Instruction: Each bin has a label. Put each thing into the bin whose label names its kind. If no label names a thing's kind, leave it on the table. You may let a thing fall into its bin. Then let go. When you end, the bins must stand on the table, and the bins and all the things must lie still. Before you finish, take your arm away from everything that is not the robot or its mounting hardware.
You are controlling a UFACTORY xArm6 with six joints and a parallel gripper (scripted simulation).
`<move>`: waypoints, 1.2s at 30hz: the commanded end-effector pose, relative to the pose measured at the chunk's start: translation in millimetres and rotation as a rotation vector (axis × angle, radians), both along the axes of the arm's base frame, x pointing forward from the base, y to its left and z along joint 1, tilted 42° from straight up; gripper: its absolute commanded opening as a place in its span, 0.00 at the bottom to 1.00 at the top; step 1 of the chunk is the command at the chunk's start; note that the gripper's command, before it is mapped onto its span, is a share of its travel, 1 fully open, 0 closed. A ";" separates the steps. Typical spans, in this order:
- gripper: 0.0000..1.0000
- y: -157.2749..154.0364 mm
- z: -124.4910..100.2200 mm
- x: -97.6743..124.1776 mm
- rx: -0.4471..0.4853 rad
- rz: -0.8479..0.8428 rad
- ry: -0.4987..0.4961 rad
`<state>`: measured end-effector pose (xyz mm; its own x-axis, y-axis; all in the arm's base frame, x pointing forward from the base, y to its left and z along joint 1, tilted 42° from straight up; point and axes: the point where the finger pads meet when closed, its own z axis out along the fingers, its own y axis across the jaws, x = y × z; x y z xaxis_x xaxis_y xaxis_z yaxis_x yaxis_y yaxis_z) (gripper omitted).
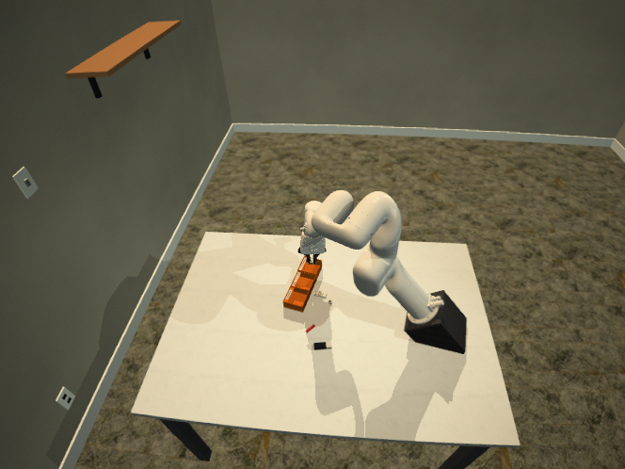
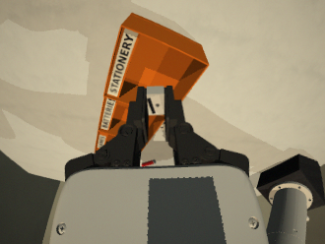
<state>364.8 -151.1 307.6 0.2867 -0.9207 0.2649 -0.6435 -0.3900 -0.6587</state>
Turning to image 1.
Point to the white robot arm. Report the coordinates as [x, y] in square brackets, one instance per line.
[376, 209]

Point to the orange open bin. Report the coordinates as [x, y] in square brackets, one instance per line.
[302, 285]

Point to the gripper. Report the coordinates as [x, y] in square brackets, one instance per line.
[313, 246]

